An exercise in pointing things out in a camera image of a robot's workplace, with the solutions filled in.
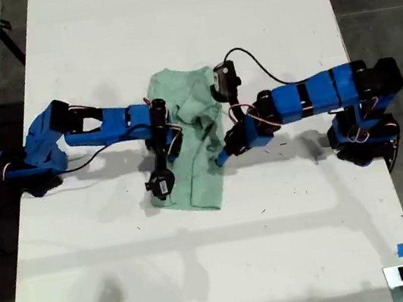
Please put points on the black metal strut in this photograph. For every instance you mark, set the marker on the black metal strut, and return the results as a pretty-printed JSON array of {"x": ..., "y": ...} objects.
[{"x": 14, "y": 44}]

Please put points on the camera black stalk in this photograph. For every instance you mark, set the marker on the camera black stalk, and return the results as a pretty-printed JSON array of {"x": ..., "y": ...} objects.
[
  {"x": 161, "y": 163},
  {"x": 237, "y": 107}
]

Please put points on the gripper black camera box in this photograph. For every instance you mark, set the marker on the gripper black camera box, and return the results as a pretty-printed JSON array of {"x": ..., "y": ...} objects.
[
  {"x": 224, "y": 78},
  {"x": 161, "y": 186}
]

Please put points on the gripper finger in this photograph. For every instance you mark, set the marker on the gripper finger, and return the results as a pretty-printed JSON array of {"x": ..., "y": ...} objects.
[{"x": 222, "y": 159}]

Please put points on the pale green T-shirt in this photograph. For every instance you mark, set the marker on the pale green T-shirt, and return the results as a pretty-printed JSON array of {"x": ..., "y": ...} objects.
[{"x": 202, "y": 181}]

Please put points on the blue and black arm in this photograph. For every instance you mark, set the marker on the blue and black arm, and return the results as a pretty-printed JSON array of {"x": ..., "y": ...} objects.
[
  {"x": 106, "y": 129},
  {"x": 311, "y": 95}
]

